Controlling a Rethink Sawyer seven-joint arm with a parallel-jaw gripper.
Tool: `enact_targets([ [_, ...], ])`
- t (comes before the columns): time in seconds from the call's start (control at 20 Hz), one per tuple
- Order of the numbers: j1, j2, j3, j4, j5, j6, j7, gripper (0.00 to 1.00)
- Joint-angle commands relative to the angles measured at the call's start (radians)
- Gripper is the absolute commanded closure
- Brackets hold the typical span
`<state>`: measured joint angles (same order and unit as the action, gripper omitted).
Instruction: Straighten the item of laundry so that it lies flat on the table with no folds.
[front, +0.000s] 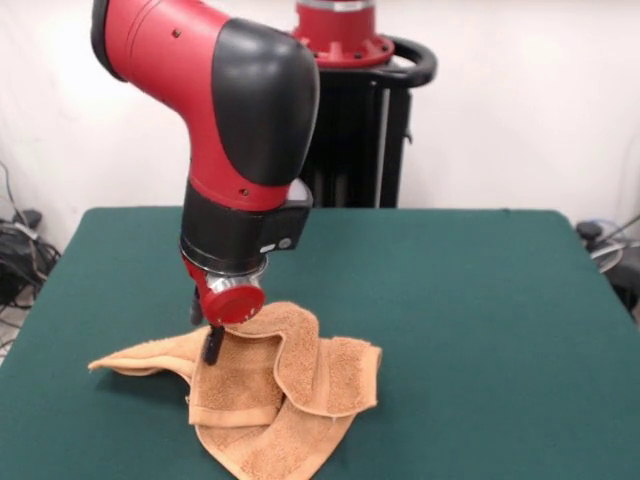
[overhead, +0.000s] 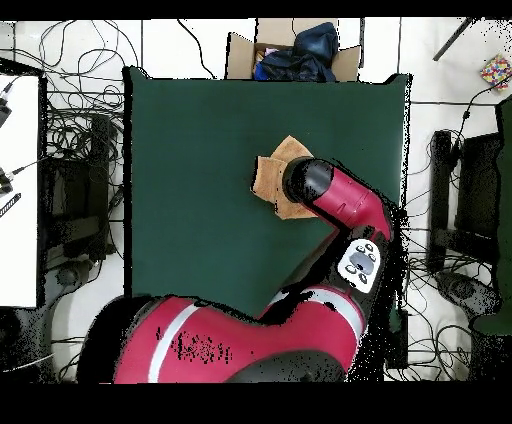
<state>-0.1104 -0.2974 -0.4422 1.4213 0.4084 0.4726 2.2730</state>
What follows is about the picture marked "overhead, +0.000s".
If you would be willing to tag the brown cardboard box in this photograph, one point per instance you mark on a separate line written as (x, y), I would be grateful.
(240, 56)

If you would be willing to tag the white desk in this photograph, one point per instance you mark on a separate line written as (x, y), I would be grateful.
(18, 200)

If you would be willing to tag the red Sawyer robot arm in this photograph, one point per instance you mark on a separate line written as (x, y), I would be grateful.
(348, 196)

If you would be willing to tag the dark green table cloth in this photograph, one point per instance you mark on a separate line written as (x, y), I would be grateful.
(200, 180)

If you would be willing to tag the tan terry towel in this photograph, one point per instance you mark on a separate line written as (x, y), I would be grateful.
(272, 180)

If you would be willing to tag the black frame stand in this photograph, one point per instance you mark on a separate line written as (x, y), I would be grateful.
(476, 188)
(80, 200)

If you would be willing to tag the grey chair base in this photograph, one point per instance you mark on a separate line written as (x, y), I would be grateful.
(64, 276)
(464, 290)

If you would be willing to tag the dark green draped cloth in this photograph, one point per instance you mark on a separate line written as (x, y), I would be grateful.
(504, 240)

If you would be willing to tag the black desk device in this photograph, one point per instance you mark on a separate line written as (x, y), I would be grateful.
(3, 110)
(4, 184)

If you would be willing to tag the dark blue garment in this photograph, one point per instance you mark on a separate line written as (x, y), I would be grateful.
(308, 56)

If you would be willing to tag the black slotted strip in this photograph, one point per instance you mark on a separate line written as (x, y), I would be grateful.
(10, 204)

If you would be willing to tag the grey metal bar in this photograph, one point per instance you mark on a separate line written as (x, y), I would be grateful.
(452, 40)

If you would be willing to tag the multicoloured patterned cloth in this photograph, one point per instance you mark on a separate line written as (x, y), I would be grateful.
(497, 71)

